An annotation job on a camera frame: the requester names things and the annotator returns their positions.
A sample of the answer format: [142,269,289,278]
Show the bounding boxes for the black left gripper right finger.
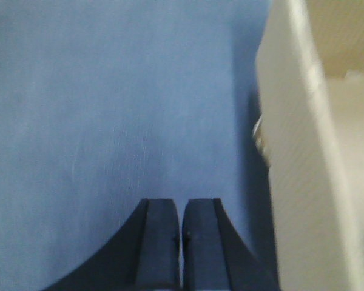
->
[182,198,279,290]

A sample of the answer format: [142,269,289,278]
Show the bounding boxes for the brown cardboard carton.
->
[254,1,364,290]

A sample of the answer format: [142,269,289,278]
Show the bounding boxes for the blue conveyor belt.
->
[0,1,277,290]

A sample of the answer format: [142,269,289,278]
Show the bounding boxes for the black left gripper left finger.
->
[48,199,180,290]

